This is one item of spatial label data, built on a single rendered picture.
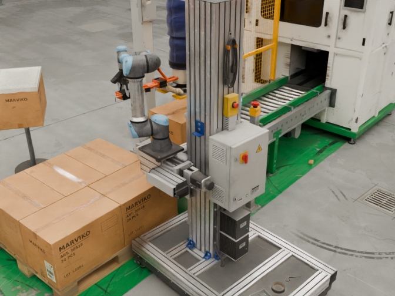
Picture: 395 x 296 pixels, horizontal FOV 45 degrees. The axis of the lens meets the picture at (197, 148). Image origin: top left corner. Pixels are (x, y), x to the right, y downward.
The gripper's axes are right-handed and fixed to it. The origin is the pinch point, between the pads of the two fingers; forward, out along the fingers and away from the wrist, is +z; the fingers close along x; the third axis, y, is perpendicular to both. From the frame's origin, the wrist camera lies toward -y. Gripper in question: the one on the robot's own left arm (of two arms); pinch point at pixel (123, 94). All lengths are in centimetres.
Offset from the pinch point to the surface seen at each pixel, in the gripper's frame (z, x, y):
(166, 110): 31, 10, 48
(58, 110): 123, 284, 83
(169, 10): -53, 1, 49
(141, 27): -16, 101, 96
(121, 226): 90, -26, -30
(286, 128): 82, -20, 178
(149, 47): 6, 101, 103
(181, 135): 42, -17, 40
